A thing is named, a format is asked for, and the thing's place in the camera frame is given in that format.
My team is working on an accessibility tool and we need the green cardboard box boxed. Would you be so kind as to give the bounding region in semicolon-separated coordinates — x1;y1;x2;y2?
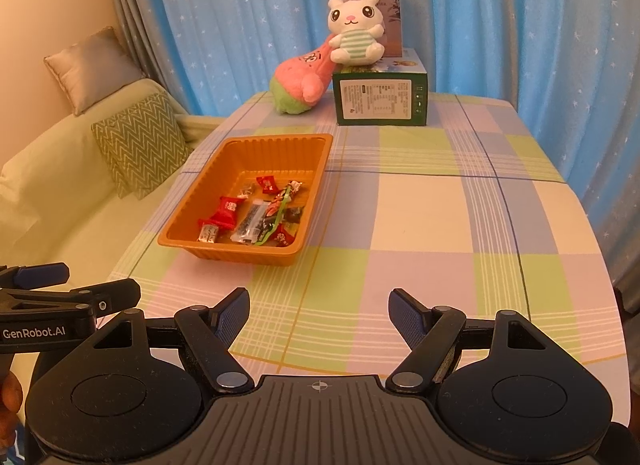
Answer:
332;48;428;127

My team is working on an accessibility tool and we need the pink green starfish plush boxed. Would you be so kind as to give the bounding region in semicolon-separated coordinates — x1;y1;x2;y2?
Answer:
270;38;337;114

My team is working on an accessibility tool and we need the orange plastic tray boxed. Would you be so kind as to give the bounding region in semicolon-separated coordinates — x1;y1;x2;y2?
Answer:
157;134;334;269

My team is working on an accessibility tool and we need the blue star curtain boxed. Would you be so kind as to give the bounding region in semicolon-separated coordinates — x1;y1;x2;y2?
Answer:
145;0;640;121

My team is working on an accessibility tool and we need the grey cushion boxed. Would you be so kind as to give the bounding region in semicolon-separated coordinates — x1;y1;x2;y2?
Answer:
44;26;147;117

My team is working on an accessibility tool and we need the clear black snack bar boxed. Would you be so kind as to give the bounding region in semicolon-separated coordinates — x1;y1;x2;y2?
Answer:
230;199;268;245

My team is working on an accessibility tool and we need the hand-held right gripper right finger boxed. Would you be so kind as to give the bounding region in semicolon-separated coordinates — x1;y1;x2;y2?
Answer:
385;287;584;393

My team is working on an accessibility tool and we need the green zigzag cushion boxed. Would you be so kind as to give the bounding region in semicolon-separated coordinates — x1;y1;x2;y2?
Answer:
91;92;195;196
114;172;166;201

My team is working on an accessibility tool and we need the person's left hand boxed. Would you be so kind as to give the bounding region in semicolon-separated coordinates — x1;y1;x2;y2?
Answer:
0;375;24;450

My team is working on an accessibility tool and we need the green candy packet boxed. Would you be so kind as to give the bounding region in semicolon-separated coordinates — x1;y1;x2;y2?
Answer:
265;180;303;220

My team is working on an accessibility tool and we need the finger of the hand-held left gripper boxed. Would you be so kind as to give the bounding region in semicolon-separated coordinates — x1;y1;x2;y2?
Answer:
0;261;71;291
0;279;143;317

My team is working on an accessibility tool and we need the grey tall cardboard box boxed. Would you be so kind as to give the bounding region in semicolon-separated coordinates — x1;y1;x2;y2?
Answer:
341;0;405;58

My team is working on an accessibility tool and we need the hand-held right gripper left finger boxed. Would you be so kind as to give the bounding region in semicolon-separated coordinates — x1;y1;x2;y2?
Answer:
60;287;254;394

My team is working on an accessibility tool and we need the yellow green snack packet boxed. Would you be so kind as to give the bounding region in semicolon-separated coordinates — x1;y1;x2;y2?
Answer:
256;218;281;246

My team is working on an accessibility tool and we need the large red snack packet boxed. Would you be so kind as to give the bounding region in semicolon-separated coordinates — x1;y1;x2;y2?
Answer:
207;195;247;230

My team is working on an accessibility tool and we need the light green sofa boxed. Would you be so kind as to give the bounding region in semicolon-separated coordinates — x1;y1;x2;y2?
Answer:
0;78;226;296

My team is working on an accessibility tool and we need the red white candy packet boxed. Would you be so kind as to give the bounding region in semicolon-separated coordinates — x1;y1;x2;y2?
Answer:
197;219;221;245

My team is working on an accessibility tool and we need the white rabbit plush toy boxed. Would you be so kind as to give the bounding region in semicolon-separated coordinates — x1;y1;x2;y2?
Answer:
327;0;386;66

